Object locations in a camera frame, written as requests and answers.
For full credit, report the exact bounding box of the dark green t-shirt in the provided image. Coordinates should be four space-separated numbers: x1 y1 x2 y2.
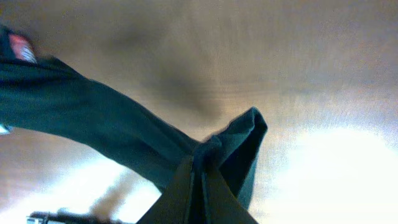
1 27 267 208

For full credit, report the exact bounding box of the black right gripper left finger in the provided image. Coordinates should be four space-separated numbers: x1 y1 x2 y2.
137 157 193 224

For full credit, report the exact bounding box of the red printed folded garment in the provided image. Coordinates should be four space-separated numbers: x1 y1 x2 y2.
9 34 37 63

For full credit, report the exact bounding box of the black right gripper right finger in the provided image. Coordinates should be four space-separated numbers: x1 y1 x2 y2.
201 166 257 224

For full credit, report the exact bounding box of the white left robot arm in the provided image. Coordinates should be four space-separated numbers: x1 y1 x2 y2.
25 212 126 224

